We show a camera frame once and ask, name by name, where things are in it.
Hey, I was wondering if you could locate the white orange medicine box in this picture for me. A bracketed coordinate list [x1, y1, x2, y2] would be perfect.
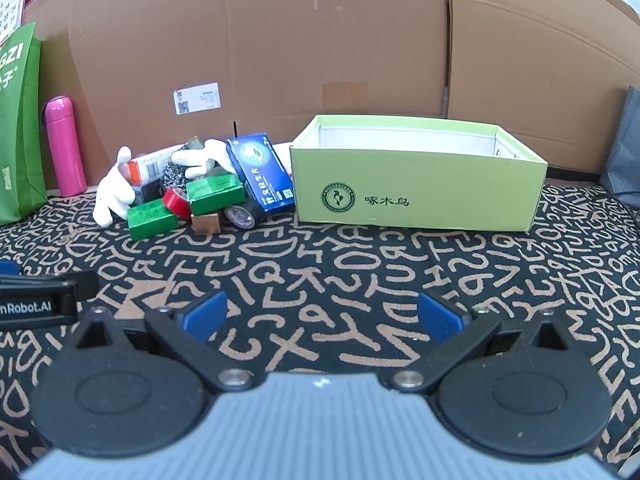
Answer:
[120, 144, 183, 186]

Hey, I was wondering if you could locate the light green cardboard box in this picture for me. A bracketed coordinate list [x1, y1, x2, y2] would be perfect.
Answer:
[290, 115, 548, 232]

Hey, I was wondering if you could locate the steel wool scrubber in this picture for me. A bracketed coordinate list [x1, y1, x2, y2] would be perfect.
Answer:
[160, 150, 207, 193]

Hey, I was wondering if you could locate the blue medicine box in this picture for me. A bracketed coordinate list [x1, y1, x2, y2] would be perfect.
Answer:
[227, 133, 294, 214]

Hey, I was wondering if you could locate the red tape roll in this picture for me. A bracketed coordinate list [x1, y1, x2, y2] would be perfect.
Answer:
[162, 188, 192, 220]

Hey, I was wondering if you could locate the green shopping bag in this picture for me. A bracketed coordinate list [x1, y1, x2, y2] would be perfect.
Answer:
[0, 23, 47, 226]

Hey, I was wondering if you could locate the black tape roll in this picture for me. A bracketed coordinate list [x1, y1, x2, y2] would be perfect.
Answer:
[224, 197, 267, 230]

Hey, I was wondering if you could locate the patterned black beige carpet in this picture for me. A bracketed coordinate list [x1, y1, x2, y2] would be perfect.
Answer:
[1, 184, 639, 468]

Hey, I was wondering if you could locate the white shipping label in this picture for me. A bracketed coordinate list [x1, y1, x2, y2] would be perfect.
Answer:
[174, 82, 221, 116]

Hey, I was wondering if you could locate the large brown cardboard sheet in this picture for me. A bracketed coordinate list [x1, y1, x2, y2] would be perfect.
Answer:
[24, 0, 639, 183]

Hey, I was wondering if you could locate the grey fabric bag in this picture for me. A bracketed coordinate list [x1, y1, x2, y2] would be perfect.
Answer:
[600, 87, 640, 210]

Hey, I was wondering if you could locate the green small box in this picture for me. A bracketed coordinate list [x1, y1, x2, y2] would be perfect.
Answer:
[186, 174, 246, 216]
[127, 200, 178, 242]

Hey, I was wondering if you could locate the copper brown small box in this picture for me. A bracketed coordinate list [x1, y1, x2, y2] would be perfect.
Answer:
[191, 211, 224, 235]

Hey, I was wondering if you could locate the pink thermos bottle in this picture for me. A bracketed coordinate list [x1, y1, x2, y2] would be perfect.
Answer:
[42, 96, 87, 197]

